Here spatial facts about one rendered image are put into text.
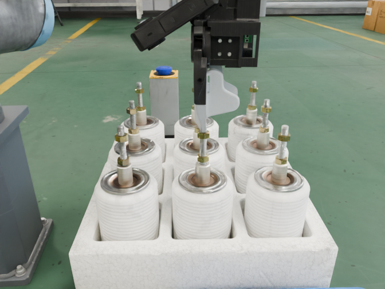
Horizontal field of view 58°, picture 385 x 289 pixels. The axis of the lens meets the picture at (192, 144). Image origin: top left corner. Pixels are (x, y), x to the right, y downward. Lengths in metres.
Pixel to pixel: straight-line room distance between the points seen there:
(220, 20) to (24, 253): 0.58
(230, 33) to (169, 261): 0.32
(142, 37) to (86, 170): 0.72
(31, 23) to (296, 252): 0.59
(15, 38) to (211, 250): 0.50
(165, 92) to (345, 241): 0.54
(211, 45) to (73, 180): 0.73
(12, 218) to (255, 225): 0.44
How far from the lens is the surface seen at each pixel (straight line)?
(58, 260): 0.81
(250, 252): 0.53
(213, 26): 0.43
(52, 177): 1.11
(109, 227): 0.55
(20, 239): 0.76
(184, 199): 0.51
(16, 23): 0.71
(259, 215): 0.55
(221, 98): 0.46
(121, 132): 0.50
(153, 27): 0.44
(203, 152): 0.51
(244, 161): 0.63
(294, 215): 0.55
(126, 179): 0.53
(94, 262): 0.55
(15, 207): 0.73
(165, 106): 0.88
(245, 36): 0.45
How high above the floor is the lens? 0.53
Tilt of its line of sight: 26 degrees down
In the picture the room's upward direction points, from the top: straight up
